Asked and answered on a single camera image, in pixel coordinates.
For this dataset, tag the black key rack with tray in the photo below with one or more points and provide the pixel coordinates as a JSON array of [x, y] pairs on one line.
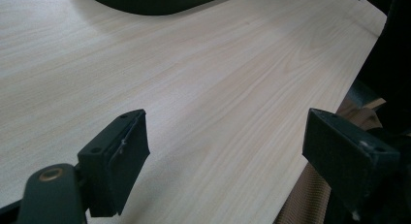
[[155, 2]]

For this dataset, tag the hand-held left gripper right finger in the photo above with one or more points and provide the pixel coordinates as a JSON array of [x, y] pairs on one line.
[[349, 156]]

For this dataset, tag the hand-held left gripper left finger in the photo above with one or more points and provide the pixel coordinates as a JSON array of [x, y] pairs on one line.
[[113, 166]]

